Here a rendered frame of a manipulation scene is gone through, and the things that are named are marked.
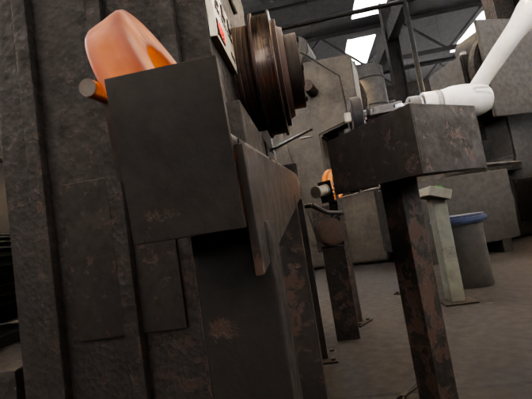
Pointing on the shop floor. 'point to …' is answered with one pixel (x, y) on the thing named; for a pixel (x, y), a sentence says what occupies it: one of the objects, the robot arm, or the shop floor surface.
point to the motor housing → (338, 279)
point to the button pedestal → (445, 246)
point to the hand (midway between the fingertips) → (355, 115)
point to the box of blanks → (489, 188)
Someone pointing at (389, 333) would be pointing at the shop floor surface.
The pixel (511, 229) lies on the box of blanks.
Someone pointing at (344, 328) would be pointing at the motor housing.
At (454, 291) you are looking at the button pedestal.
